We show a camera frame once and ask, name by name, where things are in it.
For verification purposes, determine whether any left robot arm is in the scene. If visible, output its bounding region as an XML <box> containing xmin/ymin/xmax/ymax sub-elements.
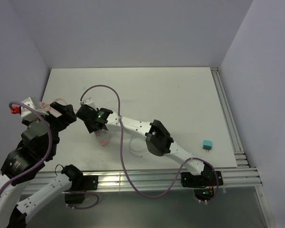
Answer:
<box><xmin>0</xmin><ymin>101</ymin><xmax>83</xmax><ymax>228</ymax></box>

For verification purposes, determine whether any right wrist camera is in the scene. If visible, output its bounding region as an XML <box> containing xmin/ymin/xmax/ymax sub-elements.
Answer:
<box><xmin>80</xmin><ymin>98</ymin><xmax>97</xmax><ymax>110</ymax></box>

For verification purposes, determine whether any thin light blue cable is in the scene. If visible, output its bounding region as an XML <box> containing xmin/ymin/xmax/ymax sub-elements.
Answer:
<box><xmin>129</xmin><ymin>136</ymin><xmax>149</xmax><ymax>159</ymax></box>

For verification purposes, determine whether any blue charger plug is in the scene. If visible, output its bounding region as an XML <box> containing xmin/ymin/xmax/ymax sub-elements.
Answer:
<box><xmin>202</xmin><ymin>140</ymin><xmax>212</xmax><ymax>151</ymax></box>

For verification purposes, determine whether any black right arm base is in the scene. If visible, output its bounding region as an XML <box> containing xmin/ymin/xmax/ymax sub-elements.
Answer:
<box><xmin>180</xmin><ymin>172</ymin><xmax>217</xmax><ymax>188</ymax></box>

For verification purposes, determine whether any pink power strip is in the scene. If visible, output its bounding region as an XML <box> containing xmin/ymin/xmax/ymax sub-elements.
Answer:
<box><xmin>100</xmin><ymin>139</ymin><xmax>110</xmax><ymax>146</ymax></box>

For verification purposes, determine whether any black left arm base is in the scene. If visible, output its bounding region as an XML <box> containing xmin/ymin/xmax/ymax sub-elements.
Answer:
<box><xmin>65</xmin><ymin>175</ymin><xmax>98</xmax><ymax>206</ymax></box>

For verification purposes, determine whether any pink power strip cord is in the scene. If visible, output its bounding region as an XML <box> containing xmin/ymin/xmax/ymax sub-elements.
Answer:
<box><xmin>38</xmin><ymin>97</ymin><xmax>80</xmax><ymax>114</ymax></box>

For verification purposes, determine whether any aluminium table rail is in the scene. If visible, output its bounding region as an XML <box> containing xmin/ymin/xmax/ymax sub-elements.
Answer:
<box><xmin>4</xmin><ymin>67</ymin><xmax>276</xmax><ymax>228</ymax></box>

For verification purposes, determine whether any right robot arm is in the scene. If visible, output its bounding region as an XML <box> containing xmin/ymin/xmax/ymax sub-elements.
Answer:
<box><xmin>76</xmin><ymin>104</ymin><xmax>215</xmax><ymax>185</ymax></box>

